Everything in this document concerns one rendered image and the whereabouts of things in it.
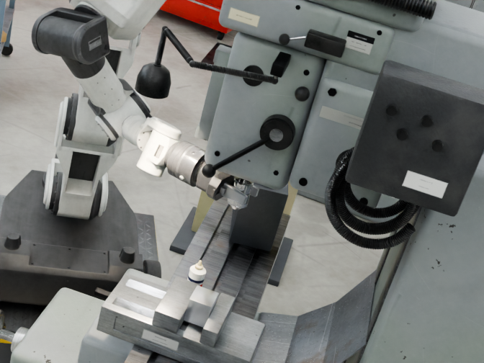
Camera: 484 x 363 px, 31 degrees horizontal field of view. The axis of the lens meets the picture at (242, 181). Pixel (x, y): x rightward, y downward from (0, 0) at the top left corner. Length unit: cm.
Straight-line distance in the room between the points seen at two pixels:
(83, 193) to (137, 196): 155
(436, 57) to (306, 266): 256
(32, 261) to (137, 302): 79
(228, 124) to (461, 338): 64
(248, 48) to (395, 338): 66
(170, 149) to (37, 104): 307
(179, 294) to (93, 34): 63
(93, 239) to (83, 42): 100
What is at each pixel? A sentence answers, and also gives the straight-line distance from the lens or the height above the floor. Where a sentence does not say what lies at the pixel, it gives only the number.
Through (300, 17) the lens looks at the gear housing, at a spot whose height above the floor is 170.
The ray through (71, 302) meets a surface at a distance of 239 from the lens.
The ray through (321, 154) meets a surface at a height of 144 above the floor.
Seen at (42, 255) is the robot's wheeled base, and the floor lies 59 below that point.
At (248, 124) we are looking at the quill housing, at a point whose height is 145.
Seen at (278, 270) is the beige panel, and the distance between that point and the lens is 398.
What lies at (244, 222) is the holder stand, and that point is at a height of 98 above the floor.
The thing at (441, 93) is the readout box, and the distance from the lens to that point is 143.
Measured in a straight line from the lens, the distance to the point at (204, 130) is 190.
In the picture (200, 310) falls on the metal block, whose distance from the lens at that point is 192.
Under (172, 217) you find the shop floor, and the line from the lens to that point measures 420.
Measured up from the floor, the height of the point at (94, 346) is 82.
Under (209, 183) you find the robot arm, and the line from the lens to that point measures 193.
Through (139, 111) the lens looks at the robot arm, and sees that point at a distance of 225.
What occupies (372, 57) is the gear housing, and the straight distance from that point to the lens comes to 168.
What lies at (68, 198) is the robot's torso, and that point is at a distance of 280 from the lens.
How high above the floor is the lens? 216
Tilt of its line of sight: 27 degrees down
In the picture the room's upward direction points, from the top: 16 degrees clockwise
